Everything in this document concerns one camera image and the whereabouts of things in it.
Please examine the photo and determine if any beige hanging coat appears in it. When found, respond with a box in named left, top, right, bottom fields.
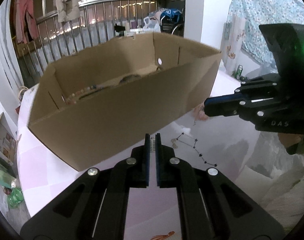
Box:
left=52, top=0, right=81, bottom=23

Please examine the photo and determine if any blue bag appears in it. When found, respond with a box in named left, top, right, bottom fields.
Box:
left=160, top=9, right=184, bottom=27

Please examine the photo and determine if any black wheelchair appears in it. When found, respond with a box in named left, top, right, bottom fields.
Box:
left=160, top=17, right=185, bottom=37

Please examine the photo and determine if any red paper bag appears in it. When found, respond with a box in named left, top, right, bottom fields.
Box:
left=15, top=86, right=29, bottom=116

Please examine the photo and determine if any brown cardboard box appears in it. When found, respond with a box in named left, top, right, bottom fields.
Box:
left=28, top=32, right=222, bottom=172

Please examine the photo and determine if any metal balcony railing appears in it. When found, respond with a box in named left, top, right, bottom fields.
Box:
left=15, top=0, right=185, bottom=80

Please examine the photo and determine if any floral blue curtain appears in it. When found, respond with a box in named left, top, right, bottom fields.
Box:
left=221, top=0, right=304, bottom=75

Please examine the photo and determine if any white plastic bag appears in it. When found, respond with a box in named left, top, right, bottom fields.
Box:
left=142, top=16, right=161, bottom=32

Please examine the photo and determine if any person's right hand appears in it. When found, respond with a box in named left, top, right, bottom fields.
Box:
left=277, top=132, right=304, bottom=155

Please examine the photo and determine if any green plastic bottle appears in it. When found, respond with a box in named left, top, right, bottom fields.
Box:
left=7, top=187, right=24, bottom=209

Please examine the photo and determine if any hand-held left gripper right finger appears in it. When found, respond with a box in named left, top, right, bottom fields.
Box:
left=155, top=133, right=285, bottom=240

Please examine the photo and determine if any multicolour bead bracelet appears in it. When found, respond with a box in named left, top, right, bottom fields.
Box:
left=64, top=85, right=102, bottom=105

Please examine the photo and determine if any pink balloon-print tablecloth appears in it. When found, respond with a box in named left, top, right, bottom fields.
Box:
left=17, top=67, right=304, bottom=240

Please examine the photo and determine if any red hanging coat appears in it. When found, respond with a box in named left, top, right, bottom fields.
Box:
left=15, top=0, right=39, bottom=44

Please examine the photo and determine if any black star necklace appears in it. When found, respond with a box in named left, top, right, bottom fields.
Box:
left=171, top=131, right=217, bottom=167

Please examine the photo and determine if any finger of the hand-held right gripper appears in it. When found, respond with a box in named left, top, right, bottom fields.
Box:
left=234, top=74, right=280, bottom=98
left=204, top=94, right=278, bottom=122

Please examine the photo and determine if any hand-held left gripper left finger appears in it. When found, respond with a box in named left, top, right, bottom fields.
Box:
left=20, top=133, right=151, bottom=240

